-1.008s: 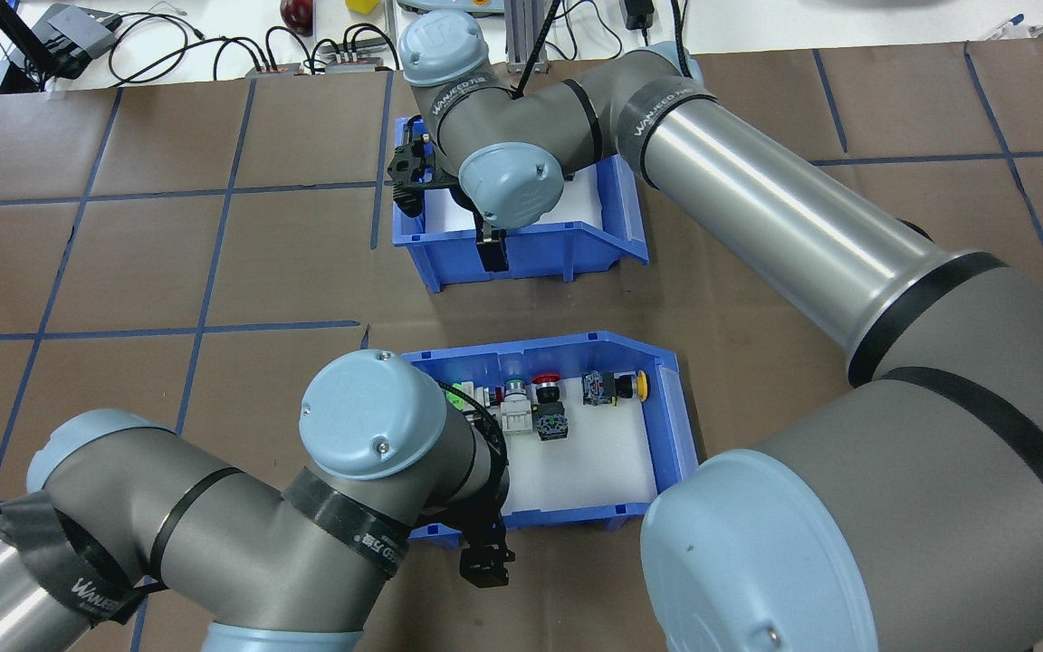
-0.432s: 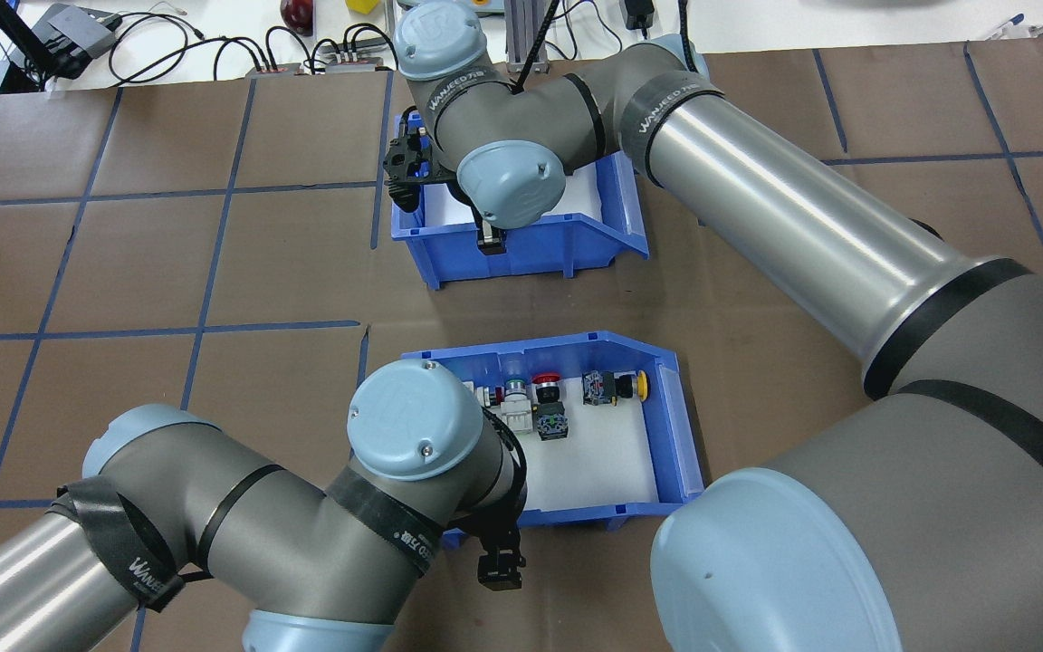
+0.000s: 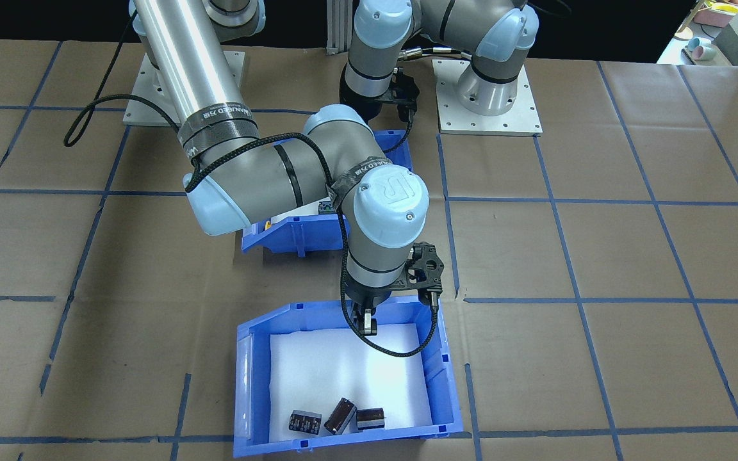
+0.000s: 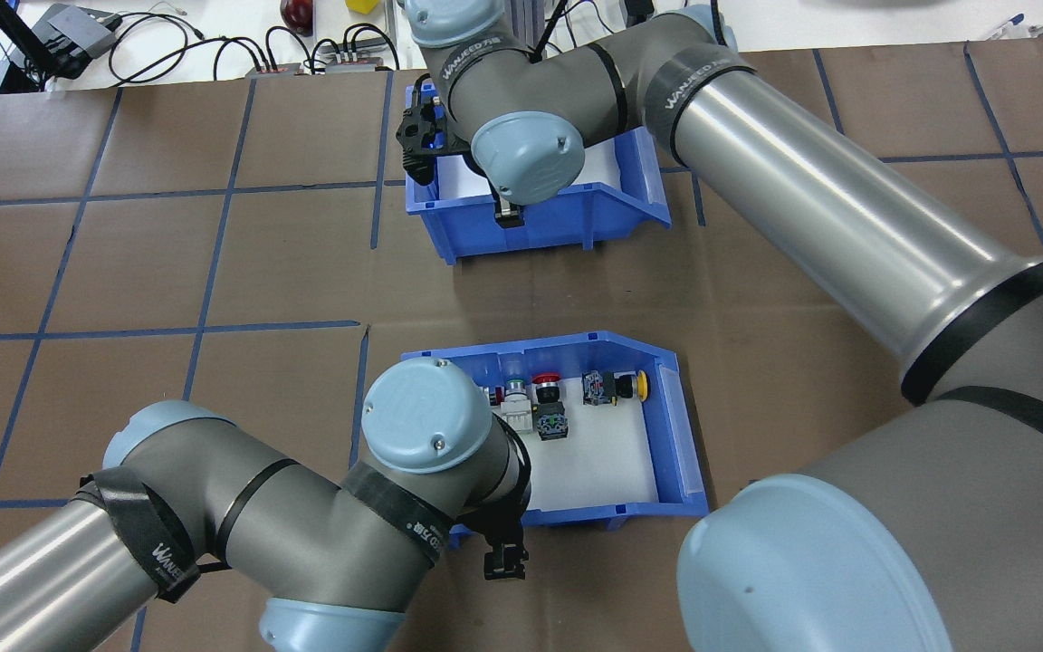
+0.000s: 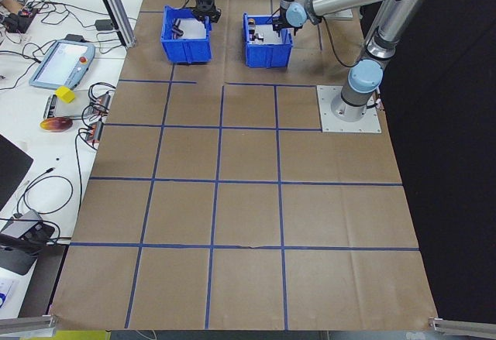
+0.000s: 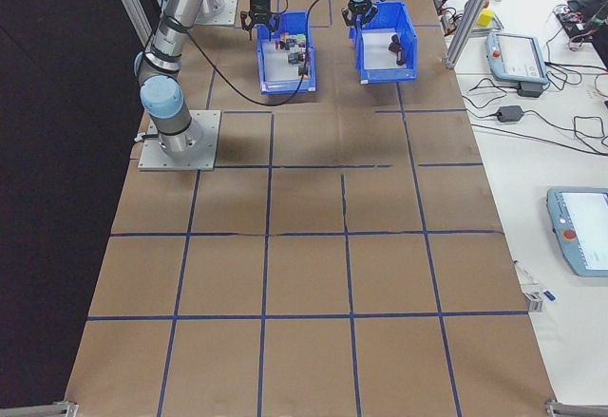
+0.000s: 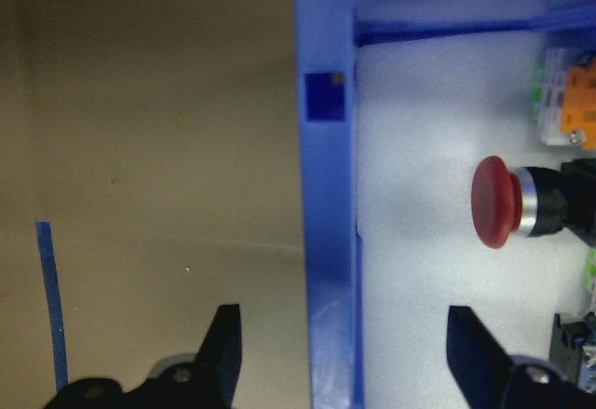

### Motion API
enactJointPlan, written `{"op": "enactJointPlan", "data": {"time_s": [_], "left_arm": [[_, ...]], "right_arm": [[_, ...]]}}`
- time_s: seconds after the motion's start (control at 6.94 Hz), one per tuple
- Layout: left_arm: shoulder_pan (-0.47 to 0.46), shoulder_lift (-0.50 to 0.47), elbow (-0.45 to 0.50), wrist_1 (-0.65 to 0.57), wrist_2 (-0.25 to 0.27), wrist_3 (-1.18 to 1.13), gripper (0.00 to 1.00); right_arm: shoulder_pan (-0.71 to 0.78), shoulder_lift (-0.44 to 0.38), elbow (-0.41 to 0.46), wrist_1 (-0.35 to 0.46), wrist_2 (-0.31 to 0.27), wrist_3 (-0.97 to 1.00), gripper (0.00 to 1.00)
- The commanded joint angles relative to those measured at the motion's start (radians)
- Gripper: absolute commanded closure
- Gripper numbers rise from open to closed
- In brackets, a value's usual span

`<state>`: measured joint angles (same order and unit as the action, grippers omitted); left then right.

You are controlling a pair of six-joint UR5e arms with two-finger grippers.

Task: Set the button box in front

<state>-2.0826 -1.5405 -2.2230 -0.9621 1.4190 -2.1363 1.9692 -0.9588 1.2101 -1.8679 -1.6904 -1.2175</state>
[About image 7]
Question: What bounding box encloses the blue bin with buttons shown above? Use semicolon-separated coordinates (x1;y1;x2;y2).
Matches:
292;0;596;409

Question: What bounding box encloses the red mushroom push button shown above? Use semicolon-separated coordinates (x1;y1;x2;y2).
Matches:
469;156;596;250

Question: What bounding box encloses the small grey switch block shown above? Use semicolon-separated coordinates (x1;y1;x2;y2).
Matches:
549;311;596;389

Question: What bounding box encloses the orange grey selector switch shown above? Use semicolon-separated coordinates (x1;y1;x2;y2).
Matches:
530;48;596;150

